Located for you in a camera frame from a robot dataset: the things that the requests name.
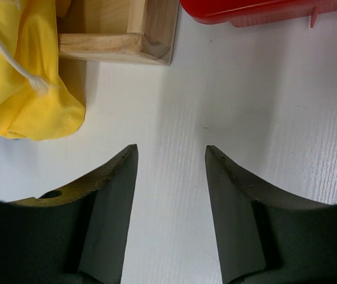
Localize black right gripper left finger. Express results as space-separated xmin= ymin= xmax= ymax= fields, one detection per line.
xmin=0 ymin=144 xmax=138 ymax=283

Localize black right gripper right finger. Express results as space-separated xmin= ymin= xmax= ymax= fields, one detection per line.
xmin=205 ymin=146 xmax=337 ymax=283

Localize yellow shorts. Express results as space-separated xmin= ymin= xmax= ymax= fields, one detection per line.
xmin=0 ymin=1 xmax=86 ymax=141

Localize wooden clothes rack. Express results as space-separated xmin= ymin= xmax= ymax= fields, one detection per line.
xmin=57 ymin=0 xmax=180 ymax=66

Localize red plastic bin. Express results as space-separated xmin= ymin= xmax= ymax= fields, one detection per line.
xmin=180 ymin=0 xmax=337 ymax=28

